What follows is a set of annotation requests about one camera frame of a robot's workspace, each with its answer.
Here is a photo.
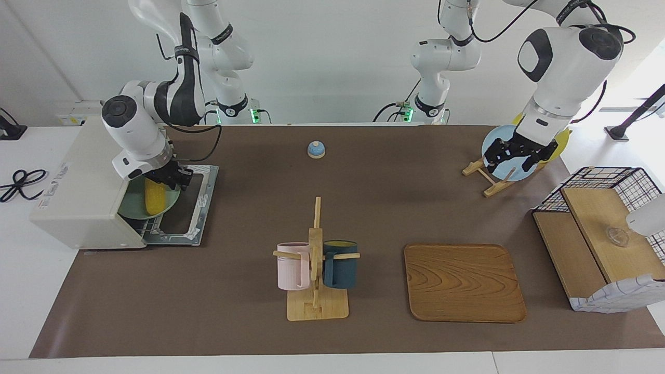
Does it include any yellow corn cob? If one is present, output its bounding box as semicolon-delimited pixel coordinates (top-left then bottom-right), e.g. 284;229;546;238
144;178;166;216

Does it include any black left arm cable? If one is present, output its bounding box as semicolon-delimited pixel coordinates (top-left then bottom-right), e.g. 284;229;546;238
468;0;637;124

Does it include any pale green plate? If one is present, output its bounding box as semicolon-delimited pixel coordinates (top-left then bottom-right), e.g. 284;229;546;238
117;177;181;220

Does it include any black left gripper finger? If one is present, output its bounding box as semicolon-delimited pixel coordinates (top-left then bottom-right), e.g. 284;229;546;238
522;144;558;173
484;138;513;173

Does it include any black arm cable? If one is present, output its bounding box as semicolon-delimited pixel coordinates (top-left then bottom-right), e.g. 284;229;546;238
468;0;637;124
155;13;224;163

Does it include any wooden mug rack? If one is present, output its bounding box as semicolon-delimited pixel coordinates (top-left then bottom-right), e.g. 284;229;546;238
273;196;361;322

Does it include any white rounded device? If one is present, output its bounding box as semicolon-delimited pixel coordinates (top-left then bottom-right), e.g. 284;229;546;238
626;194;665;238

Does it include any black base cable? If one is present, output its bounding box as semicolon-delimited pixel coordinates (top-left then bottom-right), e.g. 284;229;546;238
196;100;217;125
373;78;422;123

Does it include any coiled black cable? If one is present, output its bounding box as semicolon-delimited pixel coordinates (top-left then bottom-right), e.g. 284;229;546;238
0;169;49;203

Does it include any wooden plate rack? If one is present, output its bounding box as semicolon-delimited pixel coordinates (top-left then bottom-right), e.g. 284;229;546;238
462;158;546;198

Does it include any black clamp base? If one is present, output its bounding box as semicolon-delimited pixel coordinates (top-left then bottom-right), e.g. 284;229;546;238
0;108;28;141

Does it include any light blue plate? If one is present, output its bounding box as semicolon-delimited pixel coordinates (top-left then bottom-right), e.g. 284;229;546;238
482;125;541;182

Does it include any brown wooden tray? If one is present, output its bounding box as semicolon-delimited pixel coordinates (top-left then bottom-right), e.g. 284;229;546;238
404;244;527;324

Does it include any brown table mat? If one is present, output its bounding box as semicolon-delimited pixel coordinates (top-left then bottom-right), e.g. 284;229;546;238
30;125;665;359

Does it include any glass oven door with handle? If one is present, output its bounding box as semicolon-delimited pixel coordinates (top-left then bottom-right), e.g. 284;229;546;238
144;165;219;247

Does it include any small clear glass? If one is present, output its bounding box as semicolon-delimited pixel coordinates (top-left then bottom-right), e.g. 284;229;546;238
605;226;631;248

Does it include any pink mug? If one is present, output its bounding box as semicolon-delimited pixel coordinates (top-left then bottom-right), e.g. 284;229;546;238
276;242;311;291

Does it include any black wire basket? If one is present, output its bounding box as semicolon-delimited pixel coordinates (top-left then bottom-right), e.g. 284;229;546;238
534;166;664;215

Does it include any yellow plate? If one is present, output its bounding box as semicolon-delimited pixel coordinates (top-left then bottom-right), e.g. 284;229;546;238
513;112;571;163

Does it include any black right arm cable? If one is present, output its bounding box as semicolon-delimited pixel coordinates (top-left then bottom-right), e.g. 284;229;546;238
155;13;224;163

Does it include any white toaster oven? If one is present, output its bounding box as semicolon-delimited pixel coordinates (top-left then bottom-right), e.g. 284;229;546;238
30;115;162;250

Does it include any dark blue mug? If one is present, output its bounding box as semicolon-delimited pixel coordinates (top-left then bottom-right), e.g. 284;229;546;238
322;240;359;289

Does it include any white checkered cloth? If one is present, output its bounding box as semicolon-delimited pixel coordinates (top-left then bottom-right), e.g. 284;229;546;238
570;274;665;313

